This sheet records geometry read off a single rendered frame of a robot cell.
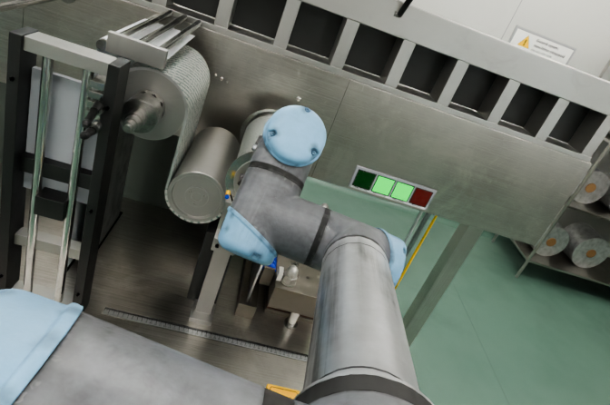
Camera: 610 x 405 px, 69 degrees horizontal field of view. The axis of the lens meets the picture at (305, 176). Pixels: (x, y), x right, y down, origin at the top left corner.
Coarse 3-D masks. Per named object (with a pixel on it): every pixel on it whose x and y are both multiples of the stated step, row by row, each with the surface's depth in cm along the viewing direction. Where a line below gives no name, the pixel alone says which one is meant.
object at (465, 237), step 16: (464, 224) 158; (464, 240) 158; (448, 256) 162; (464, 256) 161; (432, 272) 170; (448, 272) 164; (432, 288) 168; (416, 304) 175; (432, 304) 171; (416, 320) 175; (416, 336) 179
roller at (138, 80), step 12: (204, 60) 105; (132, 72) 81; (144, 72) 81; (132, 84) 82; (144, 84) 82; (156, 84) 82; (168, 84) 83; (168, 96) 84; (180, 96) 84; (168, 108) 85; (180, 108) 85; (168, 120) 86; (180, 120) 86; (156, 132) 87; (168, 132) 87
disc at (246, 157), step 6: (240, 156) 88; (246, 156) 88; (234, 162) 88; (240, 162) 88; (246, 162) 89; (234, 168) 89; (228, 174) 90; (234, 174) 90; (228, 180) 90; (228, 186) 91; (234, 192) 92
